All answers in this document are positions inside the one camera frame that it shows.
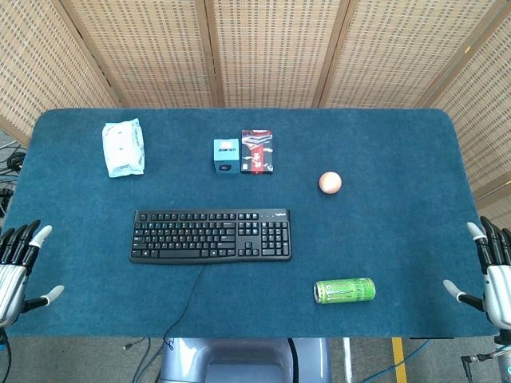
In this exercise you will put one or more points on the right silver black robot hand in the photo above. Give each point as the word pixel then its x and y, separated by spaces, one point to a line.
pixel 497 279

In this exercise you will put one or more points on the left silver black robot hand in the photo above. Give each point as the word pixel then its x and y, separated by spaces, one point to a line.
pixel 12 275

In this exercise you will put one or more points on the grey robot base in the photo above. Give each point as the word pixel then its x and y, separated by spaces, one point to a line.
pixel 243 361

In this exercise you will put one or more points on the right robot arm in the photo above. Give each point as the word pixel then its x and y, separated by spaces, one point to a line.
pixel 504 353

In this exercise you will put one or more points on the black full-size keyboard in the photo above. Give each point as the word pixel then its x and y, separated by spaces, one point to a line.
pixel 211 236

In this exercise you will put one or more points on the green energy drink can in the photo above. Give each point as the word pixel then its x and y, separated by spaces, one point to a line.
pixel 344 290

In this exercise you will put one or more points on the white wet wipes pack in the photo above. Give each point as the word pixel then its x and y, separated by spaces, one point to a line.
pixel 123 148

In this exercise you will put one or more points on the pink peach ball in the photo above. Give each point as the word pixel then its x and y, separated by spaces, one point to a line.
pixel 330 183

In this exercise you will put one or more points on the small blue cardboard box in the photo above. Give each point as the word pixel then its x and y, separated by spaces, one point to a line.
pixel 226 156

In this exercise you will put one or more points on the blue carpet table cover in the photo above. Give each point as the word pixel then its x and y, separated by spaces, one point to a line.
pixel 255 223

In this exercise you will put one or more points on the black red patterned box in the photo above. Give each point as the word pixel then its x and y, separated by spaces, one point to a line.
pixel 257 151

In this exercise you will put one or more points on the woven bamboo folding screen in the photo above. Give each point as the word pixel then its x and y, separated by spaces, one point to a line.
pixel 255 52

